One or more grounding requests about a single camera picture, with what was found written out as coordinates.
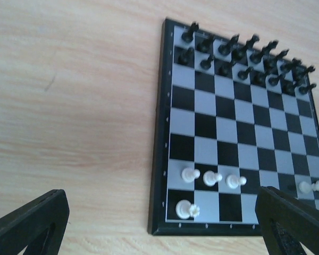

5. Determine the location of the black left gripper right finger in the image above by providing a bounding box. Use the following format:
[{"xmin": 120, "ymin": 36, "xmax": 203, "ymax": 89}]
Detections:
[{"xmin": 255, "ymin": 186, "xmax": 319, "ymax": 254}]

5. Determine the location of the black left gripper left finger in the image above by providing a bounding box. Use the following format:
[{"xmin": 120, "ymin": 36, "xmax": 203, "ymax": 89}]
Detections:
[{"xmin": 0, "ymin": 189, "xmax": 70, "ymax": 254}]

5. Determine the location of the black and silver chessboard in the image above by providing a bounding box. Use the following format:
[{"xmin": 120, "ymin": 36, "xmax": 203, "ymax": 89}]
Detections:
[{"xmin": 148, "ymin": 18, "xmax": 319, "ymax": 236}]

